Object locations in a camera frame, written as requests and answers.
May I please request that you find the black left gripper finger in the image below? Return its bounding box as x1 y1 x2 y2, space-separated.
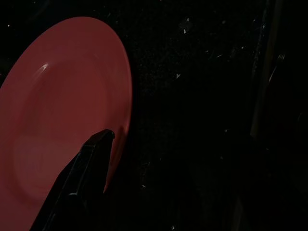
30 129 115 231

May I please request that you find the red plate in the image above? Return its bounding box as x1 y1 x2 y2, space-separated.
0 16 133 231

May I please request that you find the silver fork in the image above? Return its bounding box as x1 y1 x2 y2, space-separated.
268 53 287 82

